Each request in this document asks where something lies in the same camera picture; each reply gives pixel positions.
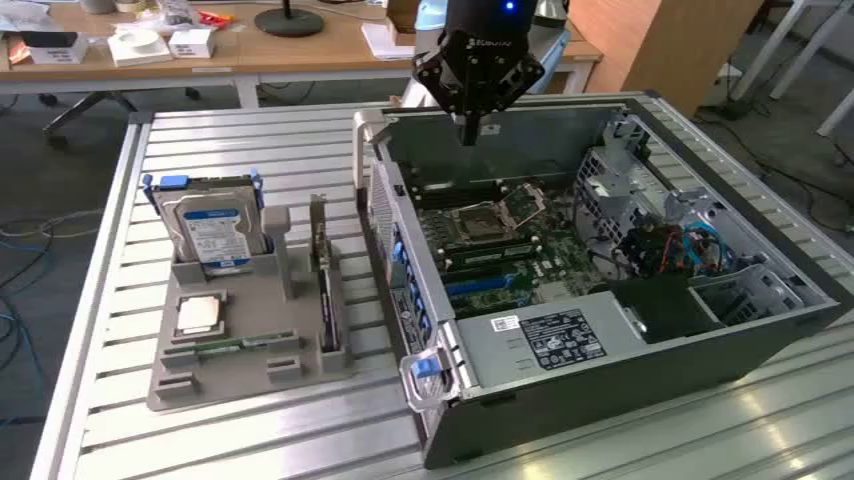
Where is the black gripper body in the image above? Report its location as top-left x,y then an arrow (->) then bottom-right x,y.
438,0 -> 539,115

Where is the black graphics card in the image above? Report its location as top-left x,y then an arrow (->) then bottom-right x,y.
307,193 -> 347,357

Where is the white paper stack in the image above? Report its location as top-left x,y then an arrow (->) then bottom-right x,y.
362,22 -> 419,61

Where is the brown cardboard box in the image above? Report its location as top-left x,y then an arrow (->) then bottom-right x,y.
386,0 -> 423,35

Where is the wooden desk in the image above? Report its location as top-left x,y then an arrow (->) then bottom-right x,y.
0,0 -> 606,109

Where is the wooden cabinet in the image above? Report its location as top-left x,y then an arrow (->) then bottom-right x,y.
566,0 -> 766,117

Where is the black round lamp base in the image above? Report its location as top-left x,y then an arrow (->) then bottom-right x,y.
254,0 -> 327,39

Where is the metal socket cover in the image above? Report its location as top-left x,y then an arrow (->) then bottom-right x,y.
498,180 -> 553,227

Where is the perforated metal disk bay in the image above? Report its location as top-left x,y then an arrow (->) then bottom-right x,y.
571,119 -> 673,251

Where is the CPU socket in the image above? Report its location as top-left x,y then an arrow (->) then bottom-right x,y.
451,202 -> 517,247

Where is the small white carton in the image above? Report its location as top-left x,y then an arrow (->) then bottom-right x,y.
167,28 -> 216,60

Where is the green motherboard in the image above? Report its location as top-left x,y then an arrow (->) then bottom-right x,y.
402,167 -> 614,320

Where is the blue expansion slot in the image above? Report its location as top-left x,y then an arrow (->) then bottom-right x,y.
445,273 -> 523,299

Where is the white box round insert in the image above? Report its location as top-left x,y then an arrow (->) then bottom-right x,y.
106,27 -> 174,69

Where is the hard disk in blue caddy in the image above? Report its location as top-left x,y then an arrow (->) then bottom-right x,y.
142,169 -> 276,276

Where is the black office chair base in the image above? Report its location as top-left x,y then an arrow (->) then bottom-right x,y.
38,87 -> 203,149

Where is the grey power supply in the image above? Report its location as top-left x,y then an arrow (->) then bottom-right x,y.
455,291 -> 647,390

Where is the white box black lid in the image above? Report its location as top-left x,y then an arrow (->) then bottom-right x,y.
19,30 -> 90,65

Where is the silver metal disk bay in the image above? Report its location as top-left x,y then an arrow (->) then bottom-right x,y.
686,263 -> 806,329

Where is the silver CPU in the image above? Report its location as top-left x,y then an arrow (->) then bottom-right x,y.
175,294 -> 227,335

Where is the green RAM stick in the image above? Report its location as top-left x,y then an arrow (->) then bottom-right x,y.
164,332 -> 296,357

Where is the grey plastic parts rack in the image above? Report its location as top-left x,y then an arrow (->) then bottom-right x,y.
146,205 -> 359,412

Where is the dark grey PC case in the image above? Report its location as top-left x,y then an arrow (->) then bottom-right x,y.
351,89 -> 844,471

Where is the white table frame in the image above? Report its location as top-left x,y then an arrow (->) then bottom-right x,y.
730,0 -> 854,137

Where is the orange wire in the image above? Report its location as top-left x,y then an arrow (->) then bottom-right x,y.
658,227 -> 686,274

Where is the blue wire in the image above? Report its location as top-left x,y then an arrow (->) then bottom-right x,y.
685,221 -> 735,275

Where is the white floor cable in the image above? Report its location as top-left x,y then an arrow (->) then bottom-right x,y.
0,208 -> 103,240

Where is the blue floor cable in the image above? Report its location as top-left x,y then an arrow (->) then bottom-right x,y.
0,239 -> 54,427

